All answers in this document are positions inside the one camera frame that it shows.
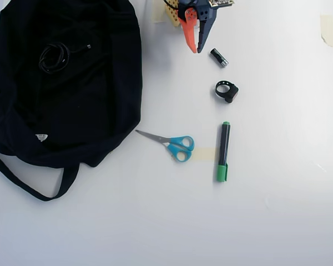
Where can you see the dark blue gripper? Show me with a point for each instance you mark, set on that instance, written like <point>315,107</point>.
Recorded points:
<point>202,17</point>

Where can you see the yellow perforated robot arm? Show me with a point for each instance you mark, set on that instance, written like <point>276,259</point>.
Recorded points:
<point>172,16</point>

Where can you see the black fabric bag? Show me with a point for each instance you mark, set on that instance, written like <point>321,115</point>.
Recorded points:
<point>86,97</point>

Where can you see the beige masking tape piece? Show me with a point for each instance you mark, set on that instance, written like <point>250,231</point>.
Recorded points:
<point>328,30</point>
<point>158,11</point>
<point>204,154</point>

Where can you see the black marker with green cap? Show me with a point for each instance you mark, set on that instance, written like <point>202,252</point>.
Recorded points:
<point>223,144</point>

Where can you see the green camera circuit board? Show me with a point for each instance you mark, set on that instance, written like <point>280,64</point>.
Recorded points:
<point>222,2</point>

